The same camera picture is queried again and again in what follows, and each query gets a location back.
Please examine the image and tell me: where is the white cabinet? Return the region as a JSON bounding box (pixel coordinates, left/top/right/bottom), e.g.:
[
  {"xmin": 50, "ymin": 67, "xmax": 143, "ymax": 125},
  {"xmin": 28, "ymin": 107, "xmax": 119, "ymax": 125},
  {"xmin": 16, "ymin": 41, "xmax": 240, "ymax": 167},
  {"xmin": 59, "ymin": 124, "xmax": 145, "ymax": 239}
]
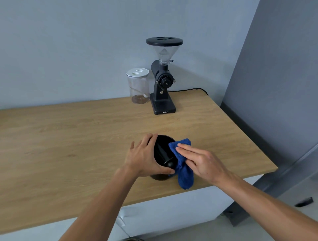
[{"xmin": 0, "ymin": 174, "xmax": 264, "ymax": 241}]

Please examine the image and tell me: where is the small black floor object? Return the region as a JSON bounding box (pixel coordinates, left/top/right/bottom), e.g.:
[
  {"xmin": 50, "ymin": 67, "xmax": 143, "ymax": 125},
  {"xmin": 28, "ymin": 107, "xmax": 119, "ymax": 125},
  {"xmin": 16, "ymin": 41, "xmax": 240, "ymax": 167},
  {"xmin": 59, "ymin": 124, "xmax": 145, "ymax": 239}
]
[{"xmin": 294, "ymin": 197, "xmax": 314, "ymax": 208}]

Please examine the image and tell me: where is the black power cable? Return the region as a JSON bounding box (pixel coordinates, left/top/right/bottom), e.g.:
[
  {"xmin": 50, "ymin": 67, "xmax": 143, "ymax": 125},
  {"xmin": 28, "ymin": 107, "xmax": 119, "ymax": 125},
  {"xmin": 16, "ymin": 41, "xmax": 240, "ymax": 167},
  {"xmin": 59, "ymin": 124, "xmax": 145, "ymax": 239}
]
[{"xmin": 168, "ymin": 87, "xmax": 209, "ymax": 96}]

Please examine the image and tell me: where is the black knock box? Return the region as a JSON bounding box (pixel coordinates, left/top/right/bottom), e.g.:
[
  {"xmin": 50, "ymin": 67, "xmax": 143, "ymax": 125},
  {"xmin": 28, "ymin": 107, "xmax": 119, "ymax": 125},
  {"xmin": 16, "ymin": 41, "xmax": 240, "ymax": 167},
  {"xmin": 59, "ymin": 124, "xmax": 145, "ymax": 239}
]
[{"xmin": 149, "ymin": 135, "xmax": 178, "ymax": 181}]

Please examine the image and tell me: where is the person's left forearm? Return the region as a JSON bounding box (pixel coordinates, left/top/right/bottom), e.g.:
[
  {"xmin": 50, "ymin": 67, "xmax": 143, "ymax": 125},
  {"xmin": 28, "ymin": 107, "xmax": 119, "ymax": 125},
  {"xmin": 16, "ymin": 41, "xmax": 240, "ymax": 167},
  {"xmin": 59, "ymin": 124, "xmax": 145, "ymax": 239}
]
[{"xmin": 59, "ymin": 166, "xmax": 137, "ymax": 241}]

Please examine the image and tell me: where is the black coffee grinder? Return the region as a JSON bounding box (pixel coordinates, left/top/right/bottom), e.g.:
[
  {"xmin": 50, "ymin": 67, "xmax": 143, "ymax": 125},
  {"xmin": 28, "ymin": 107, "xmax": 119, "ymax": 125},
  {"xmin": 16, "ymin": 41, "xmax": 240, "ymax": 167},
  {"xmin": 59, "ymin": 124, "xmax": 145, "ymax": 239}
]
[{"xmin": 146, "ymin": 36, "xmax": 184, "ymax": 115}]

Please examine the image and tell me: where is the person's right hand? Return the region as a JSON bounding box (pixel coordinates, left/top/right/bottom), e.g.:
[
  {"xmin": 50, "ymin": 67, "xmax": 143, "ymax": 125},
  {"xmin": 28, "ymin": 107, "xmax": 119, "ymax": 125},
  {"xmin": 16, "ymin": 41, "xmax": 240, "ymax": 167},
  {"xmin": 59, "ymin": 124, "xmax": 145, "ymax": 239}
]
[{"xmin": 176, "ymin": 143, "xmax": 234, "ymax": 187}]

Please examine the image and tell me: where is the white cabinet handle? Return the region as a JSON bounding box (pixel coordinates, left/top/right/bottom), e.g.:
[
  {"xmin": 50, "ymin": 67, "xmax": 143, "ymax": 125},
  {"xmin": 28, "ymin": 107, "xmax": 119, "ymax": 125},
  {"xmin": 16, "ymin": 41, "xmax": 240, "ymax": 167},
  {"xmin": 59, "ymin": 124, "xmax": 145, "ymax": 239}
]
[{"xmin": 116, "ymin": 208, "xmax": 130, "ymax": 232}]

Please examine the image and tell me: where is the person's right forearm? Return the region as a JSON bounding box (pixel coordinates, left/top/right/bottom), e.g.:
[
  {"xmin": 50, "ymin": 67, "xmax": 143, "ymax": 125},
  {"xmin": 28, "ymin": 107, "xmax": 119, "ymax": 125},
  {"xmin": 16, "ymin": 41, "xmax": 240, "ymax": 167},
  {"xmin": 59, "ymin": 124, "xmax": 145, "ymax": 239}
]
[{"xmin": 216, "ymin": 173, "xmax": 318, "ymax": 241}]

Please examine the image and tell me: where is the person's left hand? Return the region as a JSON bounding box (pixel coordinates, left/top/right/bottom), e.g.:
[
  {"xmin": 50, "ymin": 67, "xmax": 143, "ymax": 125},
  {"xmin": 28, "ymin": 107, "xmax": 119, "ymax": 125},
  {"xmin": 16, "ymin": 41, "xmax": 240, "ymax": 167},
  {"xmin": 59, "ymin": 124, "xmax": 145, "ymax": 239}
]
[{"xmin": 123, "ymin": 133, "xmax": 176, "ymax": 177}]

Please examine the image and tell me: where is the clear jar with white lid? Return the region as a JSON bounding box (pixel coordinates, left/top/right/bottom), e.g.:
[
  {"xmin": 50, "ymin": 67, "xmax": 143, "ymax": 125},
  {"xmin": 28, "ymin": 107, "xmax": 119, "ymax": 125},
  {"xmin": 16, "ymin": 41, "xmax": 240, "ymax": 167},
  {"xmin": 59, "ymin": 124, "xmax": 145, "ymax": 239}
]
[{"xmin": 126, "ymin": 68, "xmax": 150, "ymax": 105}]

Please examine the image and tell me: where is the blue cloth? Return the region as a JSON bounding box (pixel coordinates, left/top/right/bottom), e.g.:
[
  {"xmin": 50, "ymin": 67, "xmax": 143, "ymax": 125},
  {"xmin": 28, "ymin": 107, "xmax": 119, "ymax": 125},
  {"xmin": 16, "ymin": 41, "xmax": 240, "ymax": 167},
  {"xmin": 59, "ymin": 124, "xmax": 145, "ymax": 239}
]
[{"xmin": 168, "ymin": 138, "xmax": 194, "ymax": 190}]

